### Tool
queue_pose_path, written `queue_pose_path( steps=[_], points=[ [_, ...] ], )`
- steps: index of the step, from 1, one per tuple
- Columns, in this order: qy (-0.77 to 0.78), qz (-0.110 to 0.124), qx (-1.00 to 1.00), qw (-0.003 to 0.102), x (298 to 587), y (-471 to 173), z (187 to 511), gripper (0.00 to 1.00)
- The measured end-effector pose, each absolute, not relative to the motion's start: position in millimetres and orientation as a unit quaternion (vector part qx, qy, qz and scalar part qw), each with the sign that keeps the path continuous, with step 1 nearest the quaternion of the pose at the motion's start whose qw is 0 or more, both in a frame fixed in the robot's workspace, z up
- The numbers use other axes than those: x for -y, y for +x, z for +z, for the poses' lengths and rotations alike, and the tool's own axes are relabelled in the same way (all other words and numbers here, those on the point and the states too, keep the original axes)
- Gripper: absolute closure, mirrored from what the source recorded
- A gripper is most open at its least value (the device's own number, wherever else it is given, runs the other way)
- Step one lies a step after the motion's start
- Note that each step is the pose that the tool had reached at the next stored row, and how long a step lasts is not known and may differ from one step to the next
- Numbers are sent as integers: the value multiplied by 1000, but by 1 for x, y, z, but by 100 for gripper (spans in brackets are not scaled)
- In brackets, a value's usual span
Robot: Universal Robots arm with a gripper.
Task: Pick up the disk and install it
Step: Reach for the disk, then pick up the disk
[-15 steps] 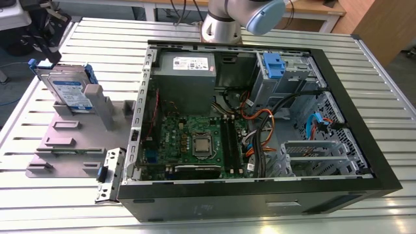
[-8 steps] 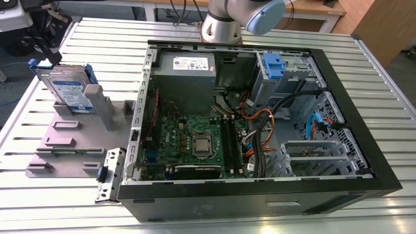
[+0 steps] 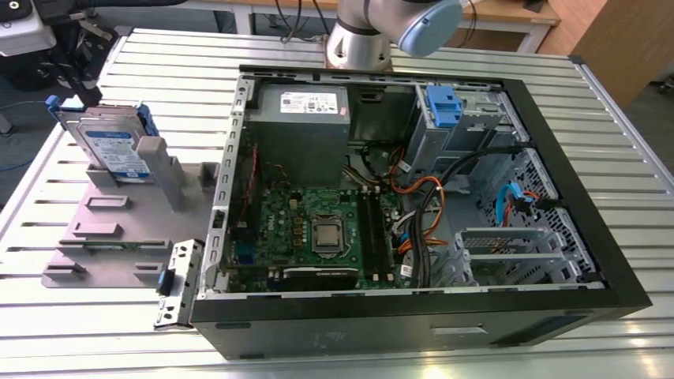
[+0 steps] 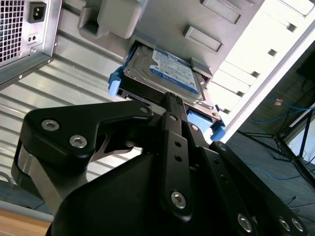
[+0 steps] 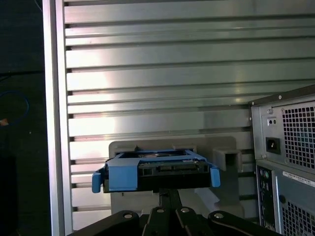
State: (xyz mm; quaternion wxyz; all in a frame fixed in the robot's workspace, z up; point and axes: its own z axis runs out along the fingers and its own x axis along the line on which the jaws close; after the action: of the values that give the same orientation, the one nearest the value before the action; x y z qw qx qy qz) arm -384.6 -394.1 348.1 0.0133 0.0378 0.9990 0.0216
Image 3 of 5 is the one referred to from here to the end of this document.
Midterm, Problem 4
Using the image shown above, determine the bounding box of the hard disk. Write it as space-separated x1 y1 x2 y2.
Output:
46 94 163 185

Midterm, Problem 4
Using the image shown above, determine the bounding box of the silver disk bay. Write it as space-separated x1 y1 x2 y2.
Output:
453 227 597 287

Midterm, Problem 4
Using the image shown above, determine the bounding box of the grey parts rack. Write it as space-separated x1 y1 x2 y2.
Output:
40 136 222 289

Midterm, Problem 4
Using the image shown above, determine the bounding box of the grey power supply unit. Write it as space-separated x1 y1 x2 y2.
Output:
247 84 353 189

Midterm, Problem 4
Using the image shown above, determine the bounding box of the green motherboard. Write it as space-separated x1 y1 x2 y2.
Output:
226 185 422 293

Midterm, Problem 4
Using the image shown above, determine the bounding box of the CPU socket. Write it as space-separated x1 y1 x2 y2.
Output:
307 212 350 260

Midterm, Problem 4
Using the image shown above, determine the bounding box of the silver CPU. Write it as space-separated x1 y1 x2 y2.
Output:
314 224 342 248

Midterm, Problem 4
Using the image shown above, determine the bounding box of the black RAM slot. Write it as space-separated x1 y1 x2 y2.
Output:
357 184 382 282
373 184 397 283

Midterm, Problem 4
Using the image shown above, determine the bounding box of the blue drive cage latch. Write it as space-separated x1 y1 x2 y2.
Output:
426 84 465 129

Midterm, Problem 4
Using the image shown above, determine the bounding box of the black graphics card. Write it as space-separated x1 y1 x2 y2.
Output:
282 266 362 291

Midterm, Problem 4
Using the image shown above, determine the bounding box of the silver drive cage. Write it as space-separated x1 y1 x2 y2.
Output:
407 82 531 174

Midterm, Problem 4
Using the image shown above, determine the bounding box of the black open PC case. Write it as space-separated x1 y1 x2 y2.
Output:
188 65 654 361

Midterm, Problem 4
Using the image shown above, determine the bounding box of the wooden cabinet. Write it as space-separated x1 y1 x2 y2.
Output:
571 0 674 110

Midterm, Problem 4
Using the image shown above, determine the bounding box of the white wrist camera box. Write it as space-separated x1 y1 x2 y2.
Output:
0 13 60 57

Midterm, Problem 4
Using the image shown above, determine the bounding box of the white floor cable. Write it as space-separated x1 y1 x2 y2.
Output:
0 100 52 111

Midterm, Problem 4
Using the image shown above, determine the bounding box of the blue floor cable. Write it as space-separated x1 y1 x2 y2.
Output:
0 156 32 173

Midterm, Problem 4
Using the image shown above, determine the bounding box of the red twisted fan wire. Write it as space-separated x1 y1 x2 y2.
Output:
239 141 261 228

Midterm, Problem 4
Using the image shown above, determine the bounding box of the silver card retention bracket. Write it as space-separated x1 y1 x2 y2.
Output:
152 238 207 331

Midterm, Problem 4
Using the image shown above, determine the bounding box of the orange power wire bundle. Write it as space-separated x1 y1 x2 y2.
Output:
389 148 450 254

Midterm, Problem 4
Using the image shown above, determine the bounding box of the black wire bundle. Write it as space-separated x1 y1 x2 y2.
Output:
410 144 533 289

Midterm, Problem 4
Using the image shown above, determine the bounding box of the wooden desk white frame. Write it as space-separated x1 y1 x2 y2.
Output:
212 0 562 54

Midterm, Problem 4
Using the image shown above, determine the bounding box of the blue data wire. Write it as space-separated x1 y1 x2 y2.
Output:
494 183 529 230

